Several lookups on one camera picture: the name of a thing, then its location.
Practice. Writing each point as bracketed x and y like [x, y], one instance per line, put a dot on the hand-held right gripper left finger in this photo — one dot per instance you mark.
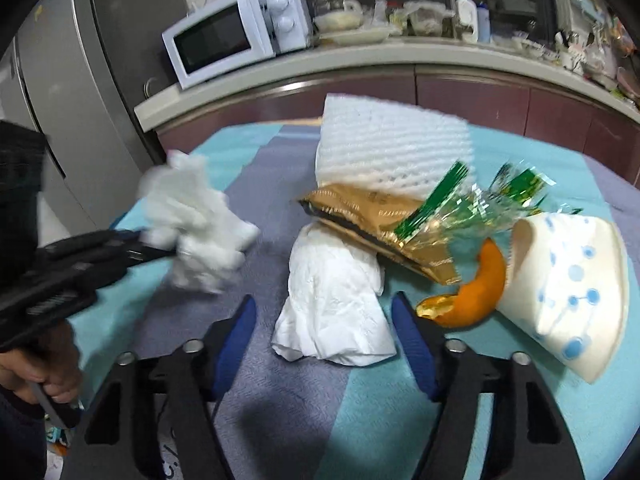
[235, 340]

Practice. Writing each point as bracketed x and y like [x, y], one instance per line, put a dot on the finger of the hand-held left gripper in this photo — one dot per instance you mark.
[95, 242]
[120, 265]

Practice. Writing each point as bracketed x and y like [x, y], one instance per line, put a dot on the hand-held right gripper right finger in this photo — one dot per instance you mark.
[410, 340]

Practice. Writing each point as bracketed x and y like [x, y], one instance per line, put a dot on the curved orange peel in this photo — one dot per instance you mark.
[480, 285]

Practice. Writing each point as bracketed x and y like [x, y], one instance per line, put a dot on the white paper tissue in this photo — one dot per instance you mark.
[330, 300]

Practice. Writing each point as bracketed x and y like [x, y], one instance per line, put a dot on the person's left forearm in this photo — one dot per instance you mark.
[17, 440]

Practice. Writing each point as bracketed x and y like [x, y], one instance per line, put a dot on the person's left hand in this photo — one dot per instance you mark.
[50, 365]

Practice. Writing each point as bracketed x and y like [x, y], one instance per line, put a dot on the teal and grey tablecloth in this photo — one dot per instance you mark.
[280, 410]

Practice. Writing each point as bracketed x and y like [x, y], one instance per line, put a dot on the green clear plastic wrapper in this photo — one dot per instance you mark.
[430, 205]

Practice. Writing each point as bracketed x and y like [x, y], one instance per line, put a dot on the gold foil packet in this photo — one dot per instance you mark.
[360, 207]

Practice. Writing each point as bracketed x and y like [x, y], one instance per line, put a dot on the grey refrigerator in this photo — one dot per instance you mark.
[90, 85]

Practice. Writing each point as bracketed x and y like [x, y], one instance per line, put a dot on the blue dotted paper cup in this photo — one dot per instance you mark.
[575, 310]

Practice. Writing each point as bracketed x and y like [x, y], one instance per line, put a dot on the white foam net sheet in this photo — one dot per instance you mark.
[390, 145]

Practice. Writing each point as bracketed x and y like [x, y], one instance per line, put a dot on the white microwave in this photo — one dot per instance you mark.
[215, 45]

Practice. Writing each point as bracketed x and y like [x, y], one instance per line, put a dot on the maroon kitchen cabinets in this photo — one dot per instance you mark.
[500, 105]

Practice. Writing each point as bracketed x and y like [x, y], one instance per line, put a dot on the white kitchen counter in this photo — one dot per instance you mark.
[350, 60]

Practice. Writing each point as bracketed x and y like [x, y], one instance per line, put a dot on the white plate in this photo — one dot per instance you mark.
[355, 36]

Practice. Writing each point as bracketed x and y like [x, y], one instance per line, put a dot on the blue bottle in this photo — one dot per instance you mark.
[484, 22]

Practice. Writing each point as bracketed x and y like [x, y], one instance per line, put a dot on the white pump bottle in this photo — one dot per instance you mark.
[467, 17]

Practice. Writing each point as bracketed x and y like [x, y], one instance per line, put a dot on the glass jar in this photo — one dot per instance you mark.
[329, 0]

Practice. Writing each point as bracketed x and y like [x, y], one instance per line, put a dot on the dish rack with tableware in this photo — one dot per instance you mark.
[595, 55]

